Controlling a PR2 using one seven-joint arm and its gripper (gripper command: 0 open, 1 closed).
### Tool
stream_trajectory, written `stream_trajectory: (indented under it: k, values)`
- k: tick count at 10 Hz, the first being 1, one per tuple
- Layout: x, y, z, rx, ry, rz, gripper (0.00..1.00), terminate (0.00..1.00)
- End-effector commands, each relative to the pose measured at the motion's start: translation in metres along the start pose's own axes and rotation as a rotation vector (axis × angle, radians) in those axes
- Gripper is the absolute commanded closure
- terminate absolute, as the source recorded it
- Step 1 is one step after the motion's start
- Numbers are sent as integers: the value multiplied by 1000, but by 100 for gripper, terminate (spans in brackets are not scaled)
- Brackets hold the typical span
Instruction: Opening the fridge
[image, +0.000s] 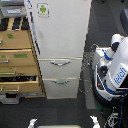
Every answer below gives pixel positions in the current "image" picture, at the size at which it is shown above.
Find white fridge door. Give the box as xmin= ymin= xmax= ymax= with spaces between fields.
xmin=24 ymin=0 xmax=92 ymax=59

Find middle fridge drawer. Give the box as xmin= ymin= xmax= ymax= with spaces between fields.
xmin=38 ymin=59 xmax=82 ymax=79

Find fridge drawer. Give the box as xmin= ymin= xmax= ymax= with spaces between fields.
xmin=38 ymin=59 xmax=82 ymax=79
xmin=43 ymin=79 xmax=79 ymax=99

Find bottom fridge drawer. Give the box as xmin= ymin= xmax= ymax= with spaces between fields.
xmin=43 ymin=79 xmax=79 ymax=99

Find white refrigerator body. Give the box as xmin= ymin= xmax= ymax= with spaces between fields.
xmin=24 ymin=0 xmax=92 ymax=99

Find wooden drawer cabinet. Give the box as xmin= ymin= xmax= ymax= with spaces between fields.
xmin=0 ymin=17 xmax=45 ymax=97

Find green android sticker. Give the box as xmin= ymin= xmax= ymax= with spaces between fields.
xmin=37 ymin=3 xmax=49 ymax=17

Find grey device on cabinet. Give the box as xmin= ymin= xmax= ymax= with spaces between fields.
xmin=0 ymin=6 xmax=26 ymax=17

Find coiled cable on floor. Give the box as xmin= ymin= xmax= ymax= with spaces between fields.
xmin=78 ymin=43 xmax=100 ymax=94

